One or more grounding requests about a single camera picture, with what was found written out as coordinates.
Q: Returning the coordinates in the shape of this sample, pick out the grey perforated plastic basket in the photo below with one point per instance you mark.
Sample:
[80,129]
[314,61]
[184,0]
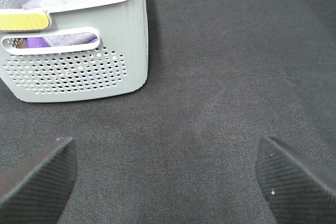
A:
[87,52]

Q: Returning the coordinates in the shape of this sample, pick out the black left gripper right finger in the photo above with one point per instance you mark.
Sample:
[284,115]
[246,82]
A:
[297,189]

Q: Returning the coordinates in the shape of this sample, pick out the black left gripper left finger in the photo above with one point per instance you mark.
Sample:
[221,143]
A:
[37,190]

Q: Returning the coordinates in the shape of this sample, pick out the yellow basket handle label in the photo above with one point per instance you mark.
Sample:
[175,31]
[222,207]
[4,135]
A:
[25,21]

